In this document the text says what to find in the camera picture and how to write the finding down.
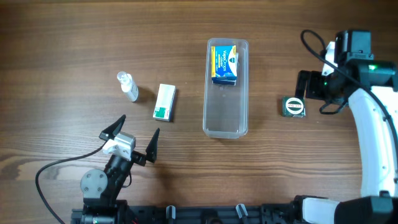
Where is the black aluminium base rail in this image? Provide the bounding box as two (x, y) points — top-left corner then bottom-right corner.
(71, 203), (303, 224)

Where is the blue yellow VapoDrops box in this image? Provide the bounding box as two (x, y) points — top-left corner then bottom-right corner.
(211, 45), (238, 80)

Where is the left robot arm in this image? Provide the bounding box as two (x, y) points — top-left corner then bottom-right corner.
(80, 115), (160, 223)

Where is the white blue Hansaplast box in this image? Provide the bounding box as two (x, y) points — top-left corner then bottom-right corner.
(211, 54), (239, 86)

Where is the green round-label box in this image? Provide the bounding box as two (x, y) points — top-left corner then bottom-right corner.
(282, 96), (306, 118)

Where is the white green medicine box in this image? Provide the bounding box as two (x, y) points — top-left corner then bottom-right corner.
(153, 83), (176, 122)

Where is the clear plastic container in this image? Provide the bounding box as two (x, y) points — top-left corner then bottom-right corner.
(203, 38), (249, 139)

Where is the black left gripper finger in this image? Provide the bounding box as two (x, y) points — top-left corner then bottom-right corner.
(146, 128), (160, 163)
(99, 114), (126, 140)

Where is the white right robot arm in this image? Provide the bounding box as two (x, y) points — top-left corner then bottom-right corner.
(295, 29), (397, 223)

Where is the white spray bottle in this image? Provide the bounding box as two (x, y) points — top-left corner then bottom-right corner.
(117, 72), (139, 102)

